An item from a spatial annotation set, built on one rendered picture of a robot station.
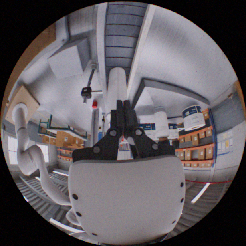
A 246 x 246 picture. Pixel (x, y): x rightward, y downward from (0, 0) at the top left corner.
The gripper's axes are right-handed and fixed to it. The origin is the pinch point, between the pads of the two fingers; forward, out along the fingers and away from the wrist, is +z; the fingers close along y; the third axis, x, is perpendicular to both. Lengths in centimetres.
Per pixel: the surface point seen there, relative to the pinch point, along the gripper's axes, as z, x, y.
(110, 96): 9.9, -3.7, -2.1
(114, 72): 17.5, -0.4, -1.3
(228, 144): -54, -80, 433
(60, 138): 68, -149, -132
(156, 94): 24.8, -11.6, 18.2
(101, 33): 8.1, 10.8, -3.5
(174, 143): 16, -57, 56
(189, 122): 18, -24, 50
